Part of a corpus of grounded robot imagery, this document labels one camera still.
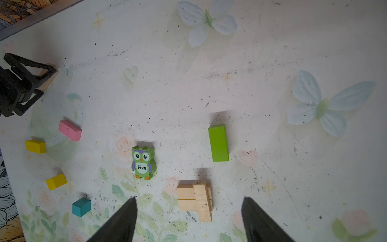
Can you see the green owl number toy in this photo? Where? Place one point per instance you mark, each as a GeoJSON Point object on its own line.
{"type": "Point", "coordinates": [143, 164]}

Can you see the pink wood block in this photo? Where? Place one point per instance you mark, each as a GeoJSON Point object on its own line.
{"type": "Point", "coordinates": [69, 130]}

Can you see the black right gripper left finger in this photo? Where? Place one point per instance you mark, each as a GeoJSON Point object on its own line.
{"type": "Point", "coordinates": [121, 226]}

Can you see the green wood block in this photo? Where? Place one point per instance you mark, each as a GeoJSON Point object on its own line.
{"type": "Point", "coordinates": [218, 142]}

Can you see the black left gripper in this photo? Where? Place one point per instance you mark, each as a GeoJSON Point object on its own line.
{"type": "Point", "coordinates": [20, 83]}

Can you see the yellow long wood block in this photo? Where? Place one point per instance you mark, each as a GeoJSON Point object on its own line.
{"type": "Point", "coordinates": [36, 146]}

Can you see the left aluminium corner post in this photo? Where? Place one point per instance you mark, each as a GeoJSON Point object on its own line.
{"type": "Point", "coordinates": [19, 15]}

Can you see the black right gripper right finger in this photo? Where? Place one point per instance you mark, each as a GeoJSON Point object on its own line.
{"type": "Point", "coordinates": [259, 226]}

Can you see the yellow small cube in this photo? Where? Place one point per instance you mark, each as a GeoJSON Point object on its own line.
{"type": "Point", "coordinates": [56, 182]}

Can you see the teal small cube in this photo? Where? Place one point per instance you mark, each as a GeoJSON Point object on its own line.
{"type": "Point", "coordinates": [81, 207]}

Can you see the natural wood block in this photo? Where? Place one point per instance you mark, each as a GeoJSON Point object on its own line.
{"type": "Point", "coordinates": [48, 82]}
{"type": "Point", "coordinates": [187, 205]}
{"type": "Point", "coordinates": [186, 191]}
{"type": "Point", "coordinates": [202, 201]}

